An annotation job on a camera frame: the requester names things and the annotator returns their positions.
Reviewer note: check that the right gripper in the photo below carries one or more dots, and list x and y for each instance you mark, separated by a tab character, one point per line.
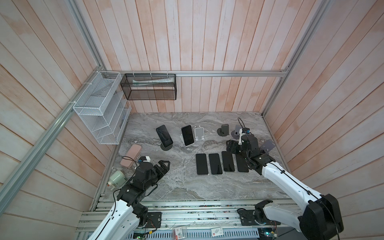
232	144

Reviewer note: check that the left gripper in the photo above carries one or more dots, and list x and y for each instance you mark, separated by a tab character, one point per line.
161	173

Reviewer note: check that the phone with green case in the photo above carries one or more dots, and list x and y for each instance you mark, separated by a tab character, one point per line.
215	164

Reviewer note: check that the phone with purple case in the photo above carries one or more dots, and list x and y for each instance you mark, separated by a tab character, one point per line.
201	163

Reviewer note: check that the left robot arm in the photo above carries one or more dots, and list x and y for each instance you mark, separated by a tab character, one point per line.
127	213

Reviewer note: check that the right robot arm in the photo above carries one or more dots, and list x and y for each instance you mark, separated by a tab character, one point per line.
319	216

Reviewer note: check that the grey far-right phone stand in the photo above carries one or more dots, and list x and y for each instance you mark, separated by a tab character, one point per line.
235	133

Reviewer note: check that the dark grey phone stand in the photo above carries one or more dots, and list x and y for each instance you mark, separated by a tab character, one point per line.
223	130

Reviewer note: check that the pink phone case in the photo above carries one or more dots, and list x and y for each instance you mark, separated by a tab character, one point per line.
130	158

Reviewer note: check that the pale green small device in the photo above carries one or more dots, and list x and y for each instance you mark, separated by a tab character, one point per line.
117	179

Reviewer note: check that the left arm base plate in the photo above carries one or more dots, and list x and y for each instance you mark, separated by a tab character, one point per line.
153	220

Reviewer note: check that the aluminium rail frame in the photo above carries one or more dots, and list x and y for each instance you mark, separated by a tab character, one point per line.
193	214

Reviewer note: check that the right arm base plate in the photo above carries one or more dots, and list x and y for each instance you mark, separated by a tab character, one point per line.
247	218

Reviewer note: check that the white wire mesh shelf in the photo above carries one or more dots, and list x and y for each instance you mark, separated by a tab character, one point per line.
103	108

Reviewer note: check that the black wire mesh basket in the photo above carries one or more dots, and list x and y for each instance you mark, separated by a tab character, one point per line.
138	87

